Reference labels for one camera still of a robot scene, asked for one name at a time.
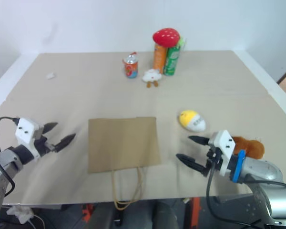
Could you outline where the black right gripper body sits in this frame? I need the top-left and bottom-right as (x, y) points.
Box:
(204, 146), (224, 177)

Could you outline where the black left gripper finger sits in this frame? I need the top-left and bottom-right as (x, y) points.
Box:
(42, 122), (59, 135)
(53, 133), (77, 153)

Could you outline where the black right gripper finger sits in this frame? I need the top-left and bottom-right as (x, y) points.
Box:
(187, 135), (211, 147)
(175, 153), (209, 177)

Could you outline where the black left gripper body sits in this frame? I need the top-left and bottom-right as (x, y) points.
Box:
(33, 125), (58, 157)

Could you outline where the brown paper bag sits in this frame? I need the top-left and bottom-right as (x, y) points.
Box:
(86, 116), (163, 211)

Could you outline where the yellow and white egg plush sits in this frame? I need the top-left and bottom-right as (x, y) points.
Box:
(178, 109), (208, 133)

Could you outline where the brown plush toy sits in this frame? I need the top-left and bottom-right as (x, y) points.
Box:
(231, 135), (266, 160)

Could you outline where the white crumpled cloth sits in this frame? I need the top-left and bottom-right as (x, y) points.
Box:
(6, 205), (35, 225)

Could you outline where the white sheep plush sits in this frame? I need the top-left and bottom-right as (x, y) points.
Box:
(142, 68), (163, 89)

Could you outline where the green drink can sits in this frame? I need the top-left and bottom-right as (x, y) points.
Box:
(163, 45), (182, 77)

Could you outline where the orange drink can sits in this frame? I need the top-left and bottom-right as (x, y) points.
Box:
(153, 42), (168, 75)

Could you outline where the red soda can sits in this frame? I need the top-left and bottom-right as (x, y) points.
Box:
(122, 52), (139, 80)

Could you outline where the red plush strawberry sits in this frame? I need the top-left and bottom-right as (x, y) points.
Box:
(152, 28), (188, 49)

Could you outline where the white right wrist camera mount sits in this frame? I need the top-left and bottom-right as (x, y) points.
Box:
(208, 129), (237, 177)

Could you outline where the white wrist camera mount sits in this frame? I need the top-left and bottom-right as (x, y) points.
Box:
(15, 117), (44, 158)
(208, 129), (237, 177)

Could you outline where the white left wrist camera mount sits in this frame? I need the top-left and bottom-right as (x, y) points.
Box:
(15, 117), (44, 158)

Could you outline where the blue right wrist ring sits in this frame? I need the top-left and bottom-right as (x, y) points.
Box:
(233, 149), (247, 184)

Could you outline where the orange red post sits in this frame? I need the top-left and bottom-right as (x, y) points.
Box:
(190, 197), (202, 229)

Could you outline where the orange red bracket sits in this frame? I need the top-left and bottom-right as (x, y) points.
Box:
(82, 203), (94, 221)

